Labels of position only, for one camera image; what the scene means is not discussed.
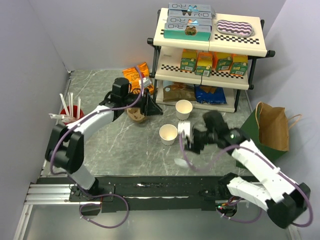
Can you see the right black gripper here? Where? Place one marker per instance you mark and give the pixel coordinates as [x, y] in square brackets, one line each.
[195, 144]

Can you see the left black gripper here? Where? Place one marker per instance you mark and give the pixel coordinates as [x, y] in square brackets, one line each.
[148, 106]

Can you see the brown cardboard cup carrier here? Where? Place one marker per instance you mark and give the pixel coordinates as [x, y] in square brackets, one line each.
[135, 115]

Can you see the white paper coffee cup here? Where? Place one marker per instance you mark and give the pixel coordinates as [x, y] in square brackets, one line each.
[168, 134]

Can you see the white plastic cup lid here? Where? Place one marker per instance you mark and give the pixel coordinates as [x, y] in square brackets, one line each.
[182, 163]

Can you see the brown paper bag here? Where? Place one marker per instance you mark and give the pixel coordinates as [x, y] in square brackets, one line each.
[273, 126]

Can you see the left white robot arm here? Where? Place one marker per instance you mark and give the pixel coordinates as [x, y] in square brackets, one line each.
[65, 148]

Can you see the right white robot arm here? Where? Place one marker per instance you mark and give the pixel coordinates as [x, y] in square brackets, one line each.
[285, 201]

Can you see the brown snack bag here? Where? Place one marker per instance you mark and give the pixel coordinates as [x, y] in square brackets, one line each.
[175, 91]

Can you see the orange kettle chips bag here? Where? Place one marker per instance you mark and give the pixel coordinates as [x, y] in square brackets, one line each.
[134, 77]

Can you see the blue snack bag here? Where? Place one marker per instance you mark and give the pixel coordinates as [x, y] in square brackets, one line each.
[209, 94]

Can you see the dark green paper bag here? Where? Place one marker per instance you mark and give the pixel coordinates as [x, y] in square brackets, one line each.
[250, 127]

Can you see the green juice carton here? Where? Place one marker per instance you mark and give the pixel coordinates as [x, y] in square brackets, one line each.
[222, 61]
[188, 60]
[239, 65]

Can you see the cream three-tier shelf rack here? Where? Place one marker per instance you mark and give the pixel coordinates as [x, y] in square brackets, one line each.
[167, 56]

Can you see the red straw holder cup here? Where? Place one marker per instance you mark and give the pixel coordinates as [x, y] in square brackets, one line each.
[75, 112]

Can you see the teal front R&O box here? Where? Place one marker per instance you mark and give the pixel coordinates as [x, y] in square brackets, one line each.
[187, 32]

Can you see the grey back R&O box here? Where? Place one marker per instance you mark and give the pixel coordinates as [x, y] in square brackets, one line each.
[191, 10]

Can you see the purple wavy pattern pouch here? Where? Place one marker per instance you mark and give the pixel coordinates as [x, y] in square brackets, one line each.
[235, 28]

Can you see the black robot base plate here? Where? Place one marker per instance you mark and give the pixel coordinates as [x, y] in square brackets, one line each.
[147, 193]

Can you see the aluminium rail frame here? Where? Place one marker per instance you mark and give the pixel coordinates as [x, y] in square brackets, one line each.
[45, 194]

